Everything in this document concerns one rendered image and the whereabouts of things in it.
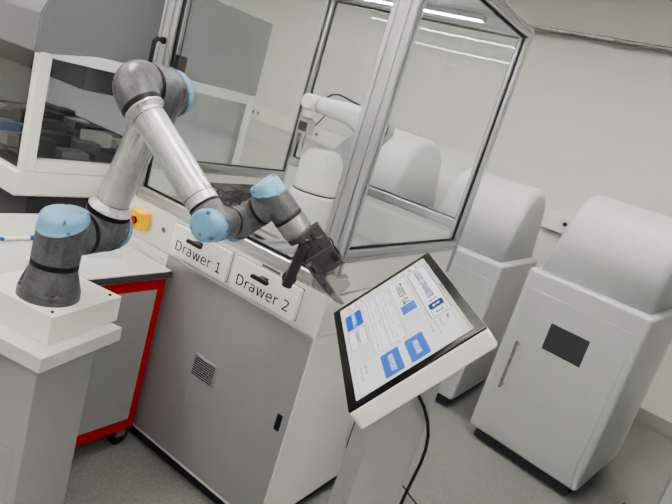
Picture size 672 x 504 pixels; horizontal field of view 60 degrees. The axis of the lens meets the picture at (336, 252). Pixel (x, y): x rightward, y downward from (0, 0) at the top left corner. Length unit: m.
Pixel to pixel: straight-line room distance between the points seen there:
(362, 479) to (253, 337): 0.73
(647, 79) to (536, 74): 0.80
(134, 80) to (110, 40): 1.25
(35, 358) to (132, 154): 0.54
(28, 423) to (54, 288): 0.34
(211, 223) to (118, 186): 0.41
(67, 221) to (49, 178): 1.12
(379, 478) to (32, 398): 0.87
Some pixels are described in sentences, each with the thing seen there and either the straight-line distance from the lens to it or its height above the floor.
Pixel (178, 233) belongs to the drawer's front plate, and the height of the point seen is 0.90.
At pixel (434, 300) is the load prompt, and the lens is 1.34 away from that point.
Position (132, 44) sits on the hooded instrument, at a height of 1.48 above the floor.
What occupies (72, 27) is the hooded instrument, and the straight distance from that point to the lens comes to 2.58.
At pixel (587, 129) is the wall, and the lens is 4.80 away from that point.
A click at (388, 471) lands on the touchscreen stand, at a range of 1.47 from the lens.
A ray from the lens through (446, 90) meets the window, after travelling 2.05.
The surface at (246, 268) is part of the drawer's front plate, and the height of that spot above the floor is 0.91.
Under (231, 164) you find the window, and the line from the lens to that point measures 2.06.
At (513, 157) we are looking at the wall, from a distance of 4.96.
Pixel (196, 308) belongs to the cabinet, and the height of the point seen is 0.67.
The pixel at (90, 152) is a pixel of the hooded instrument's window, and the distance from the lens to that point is 2.75.
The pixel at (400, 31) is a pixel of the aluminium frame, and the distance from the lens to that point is 1.73.
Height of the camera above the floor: 1.51
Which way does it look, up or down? 14 degrees down
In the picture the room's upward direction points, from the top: 17 degrees clockwise
